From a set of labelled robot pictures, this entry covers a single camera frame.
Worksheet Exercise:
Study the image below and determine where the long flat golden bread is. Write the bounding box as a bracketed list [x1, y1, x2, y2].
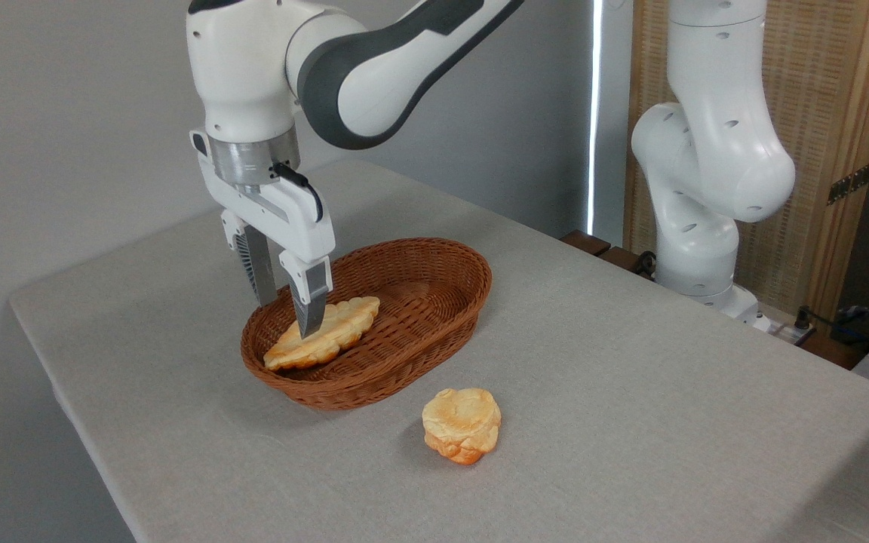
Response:
[263, 296, 381, 372]

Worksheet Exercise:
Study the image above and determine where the brown oval wicker basket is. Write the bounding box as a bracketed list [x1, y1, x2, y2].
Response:
[241, 238, 493, 412]

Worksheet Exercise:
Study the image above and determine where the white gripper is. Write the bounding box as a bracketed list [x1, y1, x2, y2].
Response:
[191, 131, 336, 339]

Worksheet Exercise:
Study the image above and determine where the dark brown wooden block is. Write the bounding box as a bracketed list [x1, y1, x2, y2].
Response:
[600, 246, 643, 274]
[560, 229, 613, 258]
[800, 332, 869, 371]

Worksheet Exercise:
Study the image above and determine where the metal screen hinge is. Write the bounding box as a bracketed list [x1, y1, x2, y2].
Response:
[827, 161, 869, 207]

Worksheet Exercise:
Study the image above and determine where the wooden woven screen panel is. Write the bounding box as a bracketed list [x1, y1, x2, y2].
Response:
[623, 0, 869, 327]

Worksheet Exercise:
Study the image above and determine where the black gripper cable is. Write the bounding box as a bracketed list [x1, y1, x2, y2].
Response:
[269, 161, 325, 224]

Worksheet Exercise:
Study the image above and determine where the white power strip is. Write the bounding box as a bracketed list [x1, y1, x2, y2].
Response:
[751, 313, 817, 347]

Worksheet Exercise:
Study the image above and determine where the round golden bread roll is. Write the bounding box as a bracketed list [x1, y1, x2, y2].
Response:
[422, 388, 502, 466]

